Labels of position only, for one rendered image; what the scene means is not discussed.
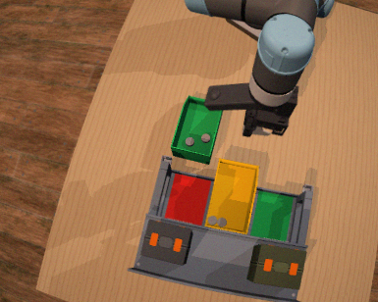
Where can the green bin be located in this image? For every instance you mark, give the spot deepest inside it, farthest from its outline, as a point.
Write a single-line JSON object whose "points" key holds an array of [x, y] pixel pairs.
{"points": [[195, 120]]}

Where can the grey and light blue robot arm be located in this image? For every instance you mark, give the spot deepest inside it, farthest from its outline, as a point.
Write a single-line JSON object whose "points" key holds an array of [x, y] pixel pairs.
{"points": [[284, 48]]}

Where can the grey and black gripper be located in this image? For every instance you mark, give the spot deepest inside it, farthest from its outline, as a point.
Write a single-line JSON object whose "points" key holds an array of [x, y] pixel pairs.
{"points": [[276, 119]]}

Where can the grey metal shelf rack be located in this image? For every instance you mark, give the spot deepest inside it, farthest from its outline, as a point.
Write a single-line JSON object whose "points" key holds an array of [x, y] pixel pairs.
{"points": [[220, 259]]}

